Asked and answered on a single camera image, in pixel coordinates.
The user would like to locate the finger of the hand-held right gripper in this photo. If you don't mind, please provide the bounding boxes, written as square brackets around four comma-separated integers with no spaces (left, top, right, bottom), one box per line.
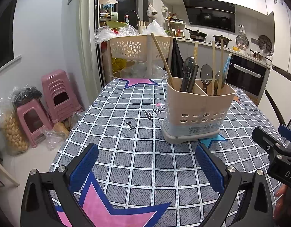
[278,125,291,147]
[252,128,288,158]

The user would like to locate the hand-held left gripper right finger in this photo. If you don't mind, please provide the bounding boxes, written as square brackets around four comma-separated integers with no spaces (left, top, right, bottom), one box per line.
[195,144,275,227]

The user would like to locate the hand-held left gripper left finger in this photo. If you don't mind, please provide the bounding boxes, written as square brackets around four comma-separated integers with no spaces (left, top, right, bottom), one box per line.
[20,143,100,227]

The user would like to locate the beige plastic utensil holder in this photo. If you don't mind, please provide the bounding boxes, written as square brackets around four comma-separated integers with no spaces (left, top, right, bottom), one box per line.
[161,76,236,145]

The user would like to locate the blue patterned chopstick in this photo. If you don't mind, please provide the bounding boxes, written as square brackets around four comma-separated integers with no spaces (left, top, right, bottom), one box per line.
[221,53,233,88]

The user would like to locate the black utensil handle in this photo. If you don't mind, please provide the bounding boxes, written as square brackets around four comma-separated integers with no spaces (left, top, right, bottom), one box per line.
[186,64,200,93]

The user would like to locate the person's right hand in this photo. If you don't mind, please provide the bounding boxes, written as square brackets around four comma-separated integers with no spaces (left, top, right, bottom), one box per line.
[275,186,290,206]

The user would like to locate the transparent bag of brown items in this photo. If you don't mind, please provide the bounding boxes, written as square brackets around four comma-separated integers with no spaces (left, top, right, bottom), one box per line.
[45,112,85,150]

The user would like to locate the white refrigerator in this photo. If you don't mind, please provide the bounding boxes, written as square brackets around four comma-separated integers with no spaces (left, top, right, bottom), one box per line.
[258,67,291,133]

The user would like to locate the grey checked star tablecloth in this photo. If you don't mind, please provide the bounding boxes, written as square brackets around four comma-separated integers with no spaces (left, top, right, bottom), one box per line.
[48,78,285,227]

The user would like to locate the black built-in oven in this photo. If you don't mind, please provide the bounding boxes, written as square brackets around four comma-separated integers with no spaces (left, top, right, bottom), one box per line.
[227,54,270,97]

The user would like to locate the light wooden board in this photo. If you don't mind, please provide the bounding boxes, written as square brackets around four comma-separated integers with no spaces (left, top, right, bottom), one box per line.
[0,156,20,188]

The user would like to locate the clear bag of yellow balls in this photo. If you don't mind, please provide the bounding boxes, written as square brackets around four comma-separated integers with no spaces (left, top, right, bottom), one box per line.
[0,98,30,155]

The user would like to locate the short pink stool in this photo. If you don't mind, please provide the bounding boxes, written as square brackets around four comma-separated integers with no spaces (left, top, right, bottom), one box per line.
[16,99,54,148]

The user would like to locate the small steel pot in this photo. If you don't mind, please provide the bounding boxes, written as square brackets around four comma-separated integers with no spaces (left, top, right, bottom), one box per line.
[250,49,264,61]

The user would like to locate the tall pink stool stack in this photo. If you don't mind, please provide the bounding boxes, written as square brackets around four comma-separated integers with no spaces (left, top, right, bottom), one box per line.
[41,69,85,123]

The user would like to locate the bag of black items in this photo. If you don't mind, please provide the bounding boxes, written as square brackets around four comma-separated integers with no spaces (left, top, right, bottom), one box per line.
[11,86,43,107]

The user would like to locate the round dark hanging rack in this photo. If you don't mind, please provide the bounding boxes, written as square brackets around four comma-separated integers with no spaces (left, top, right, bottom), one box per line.
[258,35,271,52]

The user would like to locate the round hanging strainer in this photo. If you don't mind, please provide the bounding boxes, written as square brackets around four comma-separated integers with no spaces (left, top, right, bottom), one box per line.
[236,34,249,50]

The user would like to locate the grey kitchen base cabinets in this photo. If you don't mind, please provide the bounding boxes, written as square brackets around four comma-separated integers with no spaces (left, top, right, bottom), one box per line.
[172,38,271,100]

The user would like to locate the yellow cooking oil bottle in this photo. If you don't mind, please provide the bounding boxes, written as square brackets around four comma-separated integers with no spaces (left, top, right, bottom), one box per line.
[112,57,128,72]

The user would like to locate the clear crumpled plastic bag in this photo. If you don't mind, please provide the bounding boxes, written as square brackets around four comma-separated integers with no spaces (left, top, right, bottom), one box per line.
[125,61,169,79]
[95,26,119,45]

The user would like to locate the black hanging plastic bag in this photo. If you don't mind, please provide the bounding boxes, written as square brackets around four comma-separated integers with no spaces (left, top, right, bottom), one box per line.
[163,38,185,78]

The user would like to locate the beige perforated basket rack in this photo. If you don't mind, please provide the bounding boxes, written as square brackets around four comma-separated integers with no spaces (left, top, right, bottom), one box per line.
[106,35,174,81]

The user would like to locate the black range hood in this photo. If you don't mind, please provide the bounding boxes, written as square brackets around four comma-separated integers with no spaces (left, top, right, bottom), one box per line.
[182,0,236,33]

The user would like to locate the spice rack with bottles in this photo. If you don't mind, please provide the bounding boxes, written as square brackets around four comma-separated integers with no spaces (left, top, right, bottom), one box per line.
[168,12,186,38]

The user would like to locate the dark window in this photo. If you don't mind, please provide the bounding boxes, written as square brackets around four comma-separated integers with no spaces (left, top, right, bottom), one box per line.
[0,3,22,72]

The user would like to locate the whitish plastic bag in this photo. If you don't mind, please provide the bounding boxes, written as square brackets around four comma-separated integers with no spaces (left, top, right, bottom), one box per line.
[147,19,168,37]

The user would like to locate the curved kitchen faucet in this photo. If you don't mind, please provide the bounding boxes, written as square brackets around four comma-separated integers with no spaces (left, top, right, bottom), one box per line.
[124,11,140,27]

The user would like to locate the white hanging plastic bag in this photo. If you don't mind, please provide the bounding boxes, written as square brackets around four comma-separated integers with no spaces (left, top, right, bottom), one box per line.
[147,3,158,17]

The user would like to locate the brown two-handled wok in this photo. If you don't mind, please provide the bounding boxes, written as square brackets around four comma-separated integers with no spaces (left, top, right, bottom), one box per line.
[212,35,232,44]

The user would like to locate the black wok with handle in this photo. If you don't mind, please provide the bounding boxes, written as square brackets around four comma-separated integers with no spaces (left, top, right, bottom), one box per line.
[185,28,208,40]

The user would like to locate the white sliding door frame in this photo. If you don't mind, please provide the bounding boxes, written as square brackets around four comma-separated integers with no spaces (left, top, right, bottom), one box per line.
[79,0,106,91]

